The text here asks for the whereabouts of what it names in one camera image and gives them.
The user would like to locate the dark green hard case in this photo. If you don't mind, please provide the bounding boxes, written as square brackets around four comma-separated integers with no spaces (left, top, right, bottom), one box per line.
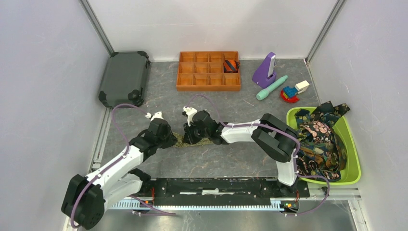
[98,51,151,108]

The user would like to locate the orange wooden compartment tray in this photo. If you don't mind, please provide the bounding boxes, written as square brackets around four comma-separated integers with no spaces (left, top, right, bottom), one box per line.
[176,51,241,92]

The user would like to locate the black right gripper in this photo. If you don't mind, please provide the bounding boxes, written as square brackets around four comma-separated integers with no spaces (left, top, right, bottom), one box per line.
[182,120,210,145]

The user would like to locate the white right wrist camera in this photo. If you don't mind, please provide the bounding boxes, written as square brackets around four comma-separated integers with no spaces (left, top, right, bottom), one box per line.
[182,106,198,126]

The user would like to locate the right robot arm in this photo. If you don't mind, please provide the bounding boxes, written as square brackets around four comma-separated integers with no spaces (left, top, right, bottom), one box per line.
[182,107,300,196]

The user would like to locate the black gold leaf tie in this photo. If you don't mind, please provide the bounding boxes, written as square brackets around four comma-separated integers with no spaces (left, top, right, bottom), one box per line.
[310,101,350,126]

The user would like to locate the rolled orange striped tie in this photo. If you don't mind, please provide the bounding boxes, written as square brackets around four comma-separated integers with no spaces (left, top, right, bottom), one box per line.
[223,60,240,73]

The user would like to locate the navy orange floral tie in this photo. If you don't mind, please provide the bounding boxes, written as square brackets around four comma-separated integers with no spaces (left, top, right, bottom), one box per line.
[295,109,347,182]

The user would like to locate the lime green plastic bin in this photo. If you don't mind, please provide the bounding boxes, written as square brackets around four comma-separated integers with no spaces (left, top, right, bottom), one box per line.
[286,106,362,186]

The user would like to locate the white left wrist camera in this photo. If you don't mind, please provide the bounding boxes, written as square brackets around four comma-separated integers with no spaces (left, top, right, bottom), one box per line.
[145,111,164,122]

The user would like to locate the colourful toy brick boat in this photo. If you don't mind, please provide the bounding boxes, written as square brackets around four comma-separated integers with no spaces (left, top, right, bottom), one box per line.
[280,80,309,103]

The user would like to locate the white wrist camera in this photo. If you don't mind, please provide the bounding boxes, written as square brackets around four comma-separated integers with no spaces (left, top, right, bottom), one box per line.
[145,111,164,122]
[182,106,198,126]

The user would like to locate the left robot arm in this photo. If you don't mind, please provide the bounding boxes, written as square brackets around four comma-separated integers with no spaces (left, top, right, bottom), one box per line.
[61,117,177,230]

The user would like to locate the purple metronome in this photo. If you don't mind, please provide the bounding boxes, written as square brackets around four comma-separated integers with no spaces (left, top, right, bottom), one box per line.
[252,52,277,89]

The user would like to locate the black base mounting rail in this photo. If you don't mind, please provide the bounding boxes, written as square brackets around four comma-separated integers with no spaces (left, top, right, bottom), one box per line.
[134,177,310,206]

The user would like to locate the green gold vine tie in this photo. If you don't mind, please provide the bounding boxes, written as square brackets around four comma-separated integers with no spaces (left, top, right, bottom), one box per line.
[173,133,214,148]

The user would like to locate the black pink rose tie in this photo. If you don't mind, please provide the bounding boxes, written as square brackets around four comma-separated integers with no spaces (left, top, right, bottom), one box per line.
[298,121,335,148]

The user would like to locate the mint green cylinder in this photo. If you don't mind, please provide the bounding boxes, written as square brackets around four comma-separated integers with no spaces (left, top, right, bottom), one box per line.
[256,75,288,101]

